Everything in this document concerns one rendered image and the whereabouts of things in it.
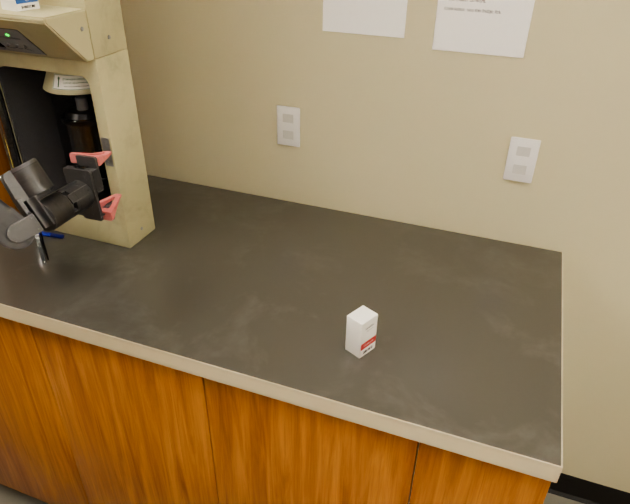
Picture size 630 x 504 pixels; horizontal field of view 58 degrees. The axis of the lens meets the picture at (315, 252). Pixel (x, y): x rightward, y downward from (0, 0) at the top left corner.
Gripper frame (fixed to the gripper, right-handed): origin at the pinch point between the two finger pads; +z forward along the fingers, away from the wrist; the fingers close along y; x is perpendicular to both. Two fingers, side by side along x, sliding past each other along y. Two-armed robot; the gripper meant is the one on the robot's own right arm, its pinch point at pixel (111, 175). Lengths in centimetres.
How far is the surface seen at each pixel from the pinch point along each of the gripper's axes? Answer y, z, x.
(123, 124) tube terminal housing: 4.4, 17.2, 8.8
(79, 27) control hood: 27.2, 9.3, 7.8
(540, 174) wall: -12, 55, -85
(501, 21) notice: 23, 55, -70
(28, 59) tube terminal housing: 19.3, 12.0, 26.7
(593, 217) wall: -22, 55, -99
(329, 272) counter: -29, 20, -41
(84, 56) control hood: 21.6, 9.0, 8.1
